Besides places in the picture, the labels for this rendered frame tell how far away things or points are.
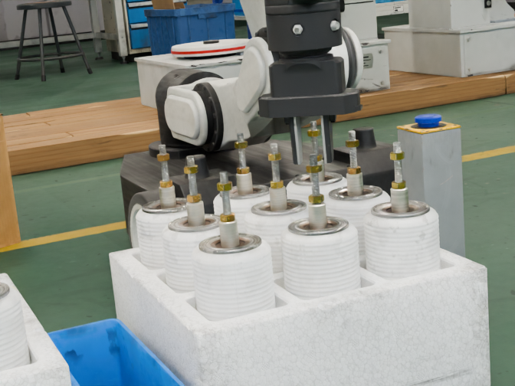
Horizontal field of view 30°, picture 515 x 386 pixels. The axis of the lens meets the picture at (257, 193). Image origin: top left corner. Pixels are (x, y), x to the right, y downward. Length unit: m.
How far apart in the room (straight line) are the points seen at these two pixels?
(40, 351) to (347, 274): 0.37
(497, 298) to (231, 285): 0.66
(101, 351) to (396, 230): 0.44
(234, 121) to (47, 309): 0.50
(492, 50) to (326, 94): 2.85
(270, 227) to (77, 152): 1.93
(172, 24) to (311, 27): 4.73
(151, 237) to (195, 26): 4.50
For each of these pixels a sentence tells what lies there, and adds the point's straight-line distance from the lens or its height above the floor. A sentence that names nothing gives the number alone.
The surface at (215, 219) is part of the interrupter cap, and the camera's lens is 1.26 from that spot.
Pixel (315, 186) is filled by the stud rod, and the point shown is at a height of 0.30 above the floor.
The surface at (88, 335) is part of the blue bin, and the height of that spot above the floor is 0.10.
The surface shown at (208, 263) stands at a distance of 1.12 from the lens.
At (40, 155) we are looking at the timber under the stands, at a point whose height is 0.05.
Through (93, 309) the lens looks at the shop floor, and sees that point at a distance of 1.76.
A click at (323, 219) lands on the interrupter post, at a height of 0.26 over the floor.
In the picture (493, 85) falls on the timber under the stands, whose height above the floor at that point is 0.04.
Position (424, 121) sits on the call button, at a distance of 1.46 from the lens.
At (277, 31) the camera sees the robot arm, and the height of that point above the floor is 0.50.
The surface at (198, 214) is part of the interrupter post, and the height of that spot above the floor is 0.27.
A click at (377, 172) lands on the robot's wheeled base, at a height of 0.17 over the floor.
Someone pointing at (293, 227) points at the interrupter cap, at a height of 0.25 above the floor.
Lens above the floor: 0.57
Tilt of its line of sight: 13 degrees down
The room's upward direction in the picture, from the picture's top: 5 degrees counter-clockwise
